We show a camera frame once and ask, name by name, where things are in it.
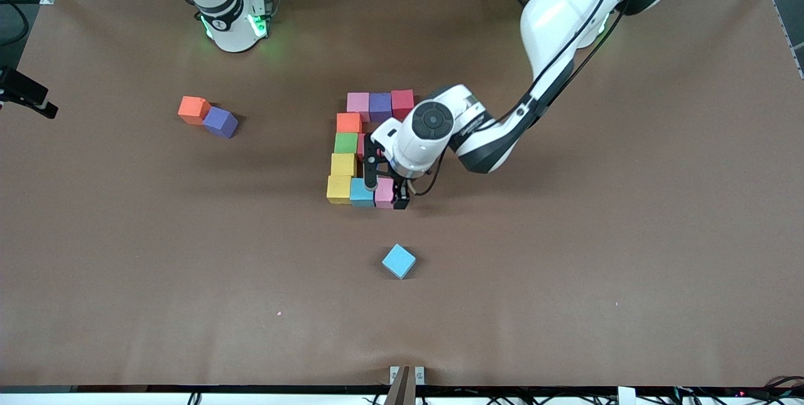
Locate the blue foam block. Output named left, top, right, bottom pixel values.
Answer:
left=382, top=244, right=417, bottom=280
left=349, top=178, right=378, bottom=208

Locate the purple foam block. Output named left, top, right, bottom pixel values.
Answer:
left=369, top=93, right=394, bottom=123
left=202, top=106, right=239, bottom=139

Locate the brown paper table cover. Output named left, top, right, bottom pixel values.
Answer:
left=0, top=0, right=804, bottom=388

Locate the small metal bracket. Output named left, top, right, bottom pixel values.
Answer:
left=389, top=365, right=426, bottom=386

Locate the brown wedge post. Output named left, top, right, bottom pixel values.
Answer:
left=384, top=365, right=412, bottom=405

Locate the white table edge rail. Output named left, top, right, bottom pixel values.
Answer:
left=0, top=391, right=804, bottom=405

